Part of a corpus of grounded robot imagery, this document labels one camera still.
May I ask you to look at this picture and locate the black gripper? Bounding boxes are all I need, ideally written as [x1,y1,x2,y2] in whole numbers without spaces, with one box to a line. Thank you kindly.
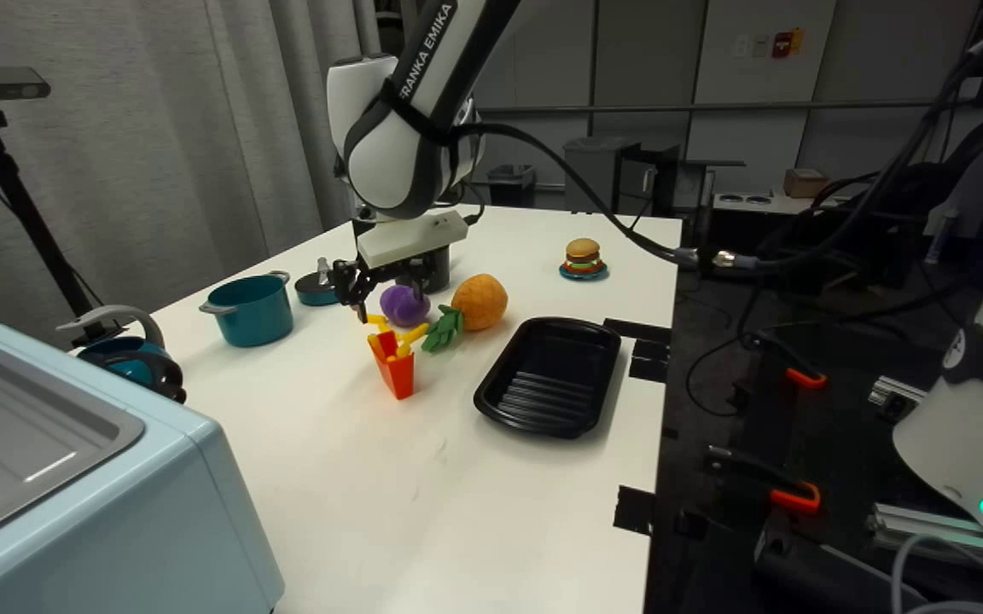
[327,253,387,326]

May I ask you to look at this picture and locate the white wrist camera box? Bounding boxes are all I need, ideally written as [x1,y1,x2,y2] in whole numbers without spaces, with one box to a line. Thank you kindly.
[354,207,469,272]

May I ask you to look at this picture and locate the black ridged plastic tray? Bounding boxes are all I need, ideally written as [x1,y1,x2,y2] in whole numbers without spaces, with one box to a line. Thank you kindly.
[469,313,623,443]

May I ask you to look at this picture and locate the toy hamburger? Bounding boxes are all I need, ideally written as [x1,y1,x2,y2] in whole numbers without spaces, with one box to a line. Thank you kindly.
[562,234,608,272]

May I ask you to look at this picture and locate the black tripod stand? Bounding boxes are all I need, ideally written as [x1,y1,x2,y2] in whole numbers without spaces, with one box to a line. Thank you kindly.
[0,99,101,326]

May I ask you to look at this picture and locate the grey curtain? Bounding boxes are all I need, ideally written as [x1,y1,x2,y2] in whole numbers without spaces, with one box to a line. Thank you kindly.
[0,0,384,346]

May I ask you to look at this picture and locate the purple plush eggplant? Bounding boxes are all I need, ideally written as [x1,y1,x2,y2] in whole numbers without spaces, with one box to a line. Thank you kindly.
[374,283,434,331]

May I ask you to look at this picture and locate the teal toy pot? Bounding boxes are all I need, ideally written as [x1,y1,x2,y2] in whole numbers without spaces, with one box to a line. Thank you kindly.
[199,268,298,350]

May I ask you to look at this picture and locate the orange plush pineapple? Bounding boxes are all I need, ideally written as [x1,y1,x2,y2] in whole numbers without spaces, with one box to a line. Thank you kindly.
[419,268,510,355]

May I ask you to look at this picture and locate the black office chair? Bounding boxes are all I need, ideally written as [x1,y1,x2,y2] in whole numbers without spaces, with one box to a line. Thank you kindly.
[793,112,983,310]

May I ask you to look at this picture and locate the light blue toaster oven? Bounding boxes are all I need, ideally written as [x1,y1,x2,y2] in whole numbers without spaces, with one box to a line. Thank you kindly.
[0,300,285,614]

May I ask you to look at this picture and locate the black toy saucepan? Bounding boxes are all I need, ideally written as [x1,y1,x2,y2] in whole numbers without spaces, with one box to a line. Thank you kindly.
[393,238,455,298]

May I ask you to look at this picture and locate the small cardboard box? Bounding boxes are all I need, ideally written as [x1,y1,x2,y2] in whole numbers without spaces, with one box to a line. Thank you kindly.
[781,168,830,205]

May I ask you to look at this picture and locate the teal toy kettle grey handle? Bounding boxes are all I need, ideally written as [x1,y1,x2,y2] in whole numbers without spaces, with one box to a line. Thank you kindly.
[55,302,191,406]

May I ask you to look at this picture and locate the black clamp orange handle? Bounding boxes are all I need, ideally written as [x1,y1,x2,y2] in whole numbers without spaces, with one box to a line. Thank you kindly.
[744,326,831,394]
[703,440,824,518]

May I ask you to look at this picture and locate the wall sign with orange mark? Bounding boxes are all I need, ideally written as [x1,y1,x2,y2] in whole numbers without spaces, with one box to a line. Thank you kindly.
[741,28,808,60]

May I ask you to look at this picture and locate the aluminium extrusion rail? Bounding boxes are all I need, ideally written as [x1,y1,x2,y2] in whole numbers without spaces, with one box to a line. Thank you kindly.
[868,498,983,574]

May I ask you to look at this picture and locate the teal toy pot lid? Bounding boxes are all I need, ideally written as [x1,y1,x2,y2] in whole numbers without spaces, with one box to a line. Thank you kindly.
[290,255,348,306]

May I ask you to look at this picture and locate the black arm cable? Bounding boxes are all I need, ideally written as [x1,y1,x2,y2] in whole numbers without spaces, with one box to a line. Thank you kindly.
[450,112,769,276]

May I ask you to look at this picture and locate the teal toy plate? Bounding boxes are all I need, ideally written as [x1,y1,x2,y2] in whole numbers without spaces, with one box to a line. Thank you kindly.
[557,259,612,285]

